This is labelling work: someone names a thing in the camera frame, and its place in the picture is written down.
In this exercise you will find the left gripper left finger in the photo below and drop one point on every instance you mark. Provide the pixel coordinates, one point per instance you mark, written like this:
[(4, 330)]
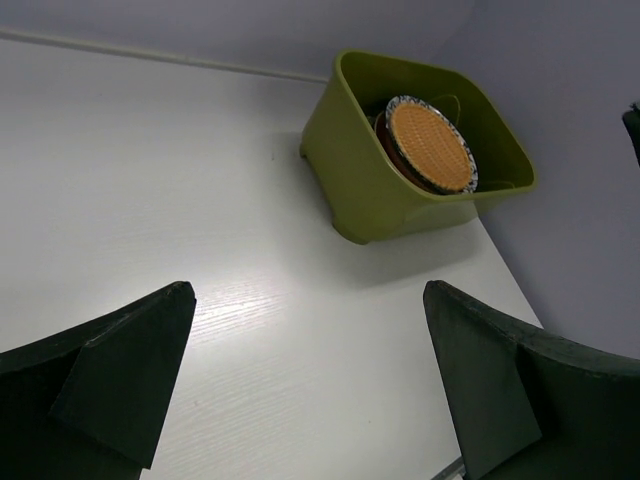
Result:
[(90, 402)]

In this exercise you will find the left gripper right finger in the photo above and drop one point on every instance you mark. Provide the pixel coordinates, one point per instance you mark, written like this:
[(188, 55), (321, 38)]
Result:
[(528, 404)]

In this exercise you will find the orange woven round plate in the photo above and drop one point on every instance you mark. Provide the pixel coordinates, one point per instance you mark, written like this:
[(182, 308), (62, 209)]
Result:
[(430, 145)]

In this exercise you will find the blue floral white plate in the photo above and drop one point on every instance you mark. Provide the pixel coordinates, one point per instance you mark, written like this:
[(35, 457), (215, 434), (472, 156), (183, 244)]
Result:
[(386, 138)]

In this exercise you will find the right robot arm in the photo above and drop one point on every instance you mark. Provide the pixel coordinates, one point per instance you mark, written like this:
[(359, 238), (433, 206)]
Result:
[(631, 122)]

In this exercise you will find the green plastic bin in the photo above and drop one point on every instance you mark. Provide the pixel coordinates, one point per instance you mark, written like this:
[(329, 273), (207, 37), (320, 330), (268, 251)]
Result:
[(370, 198)]

